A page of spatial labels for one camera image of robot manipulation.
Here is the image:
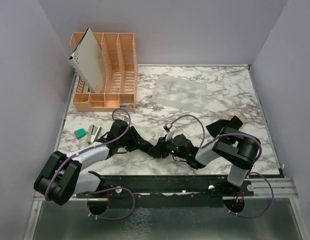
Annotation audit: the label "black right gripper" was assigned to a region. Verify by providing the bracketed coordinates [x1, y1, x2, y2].
[149, 133, 188, 160]

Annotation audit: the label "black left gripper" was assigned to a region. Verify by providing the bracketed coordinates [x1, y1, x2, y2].
[118, 126, 147, 152]

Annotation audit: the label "black garment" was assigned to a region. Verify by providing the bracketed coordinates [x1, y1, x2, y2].
[206, 116, 244, 137]

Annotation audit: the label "black white boxer briefs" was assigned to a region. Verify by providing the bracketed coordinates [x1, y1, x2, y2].
[140, 137, 169, 159]

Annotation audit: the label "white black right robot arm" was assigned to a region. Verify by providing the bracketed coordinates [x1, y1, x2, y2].
[166, 126, 262, 196]

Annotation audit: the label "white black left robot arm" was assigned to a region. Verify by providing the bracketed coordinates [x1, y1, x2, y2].
[33, 120, 153, 206]

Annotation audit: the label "blue clips in organizer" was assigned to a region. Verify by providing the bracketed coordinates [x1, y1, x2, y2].
[120, 104, 133, 108]

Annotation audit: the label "grey green stapler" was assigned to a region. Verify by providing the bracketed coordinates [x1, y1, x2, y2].
[87, 124, 102, 144]

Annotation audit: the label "green eraser block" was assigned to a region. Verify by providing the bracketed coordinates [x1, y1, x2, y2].
[74, 128, 87, 139]

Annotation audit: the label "clear plastic box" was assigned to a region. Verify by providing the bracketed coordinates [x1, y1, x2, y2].
[152, 75, 207, 113]

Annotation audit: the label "orange plastic desk organizer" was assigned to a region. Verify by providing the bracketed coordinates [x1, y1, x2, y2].
[73, 32, 138, 113]

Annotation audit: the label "white booklet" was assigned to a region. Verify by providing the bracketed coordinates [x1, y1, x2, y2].
[69, 28, 106, 93]

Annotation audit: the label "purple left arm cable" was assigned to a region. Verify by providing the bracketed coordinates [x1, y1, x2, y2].
[44, 108, 137, 222]

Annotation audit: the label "aluminium frame rail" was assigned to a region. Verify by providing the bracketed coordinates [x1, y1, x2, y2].
[249, 178, 299, 199]

